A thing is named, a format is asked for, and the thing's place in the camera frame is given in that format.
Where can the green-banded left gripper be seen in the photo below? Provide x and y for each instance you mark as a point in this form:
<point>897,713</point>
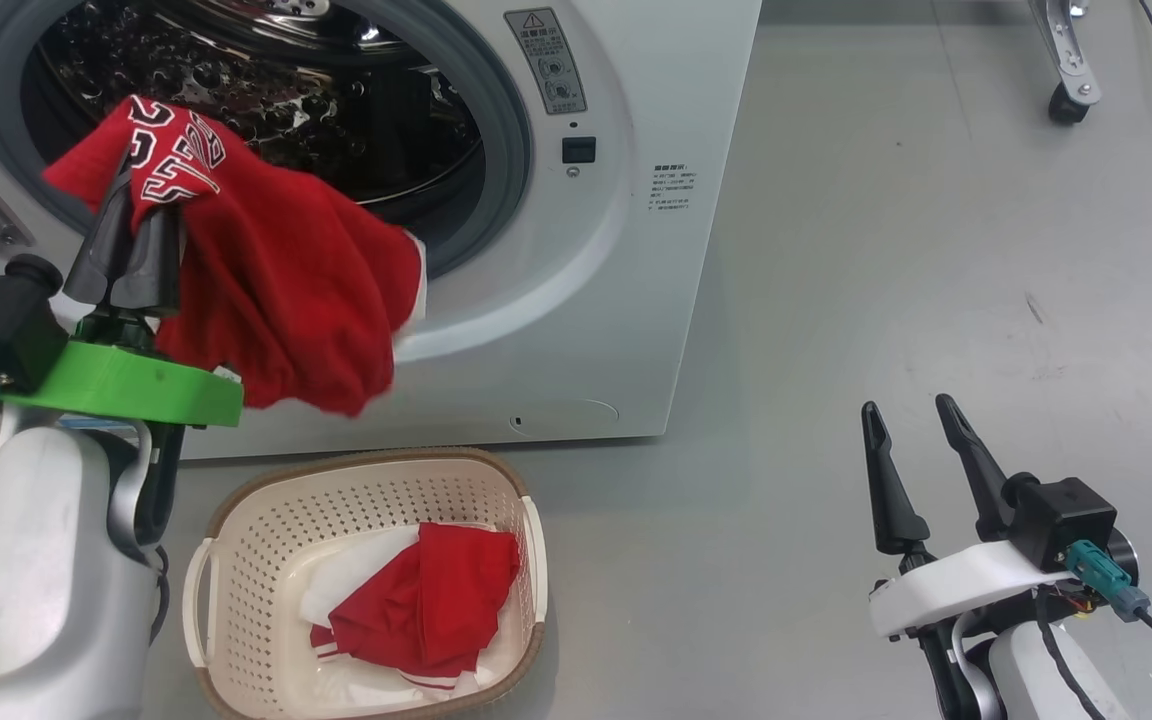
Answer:
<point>136,385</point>

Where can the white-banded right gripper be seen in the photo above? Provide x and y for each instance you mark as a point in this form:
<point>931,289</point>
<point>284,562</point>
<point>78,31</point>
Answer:
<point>946,590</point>

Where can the red jersey with printed lettering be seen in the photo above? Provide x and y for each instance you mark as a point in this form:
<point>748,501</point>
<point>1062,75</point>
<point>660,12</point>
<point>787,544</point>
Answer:
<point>286,290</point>

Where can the red and white garment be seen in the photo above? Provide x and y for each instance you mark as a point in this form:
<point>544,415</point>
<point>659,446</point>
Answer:
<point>426,600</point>

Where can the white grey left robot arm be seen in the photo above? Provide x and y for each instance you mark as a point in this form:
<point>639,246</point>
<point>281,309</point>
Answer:
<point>26,560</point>

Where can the cream perforated laundry basket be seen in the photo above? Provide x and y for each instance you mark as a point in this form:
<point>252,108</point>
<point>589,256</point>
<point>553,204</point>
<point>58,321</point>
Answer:
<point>266,500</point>

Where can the white front-load washing machine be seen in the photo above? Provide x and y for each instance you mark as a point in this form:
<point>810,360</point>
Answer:
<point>576,300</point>

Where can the grey partition stand with caster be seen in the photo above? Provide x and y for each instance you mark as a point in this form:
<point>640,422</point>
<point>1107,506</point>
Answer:
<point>1066,60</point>

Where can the grey warning sticker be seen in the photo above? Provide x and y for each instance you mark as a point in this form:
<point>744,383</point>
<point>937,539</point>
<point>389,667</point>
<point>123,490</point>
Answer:
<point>546,60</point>

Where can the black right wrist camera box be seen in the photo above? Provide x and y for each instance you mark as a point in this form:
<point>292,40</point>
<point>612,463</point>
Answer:
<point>1061,520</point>

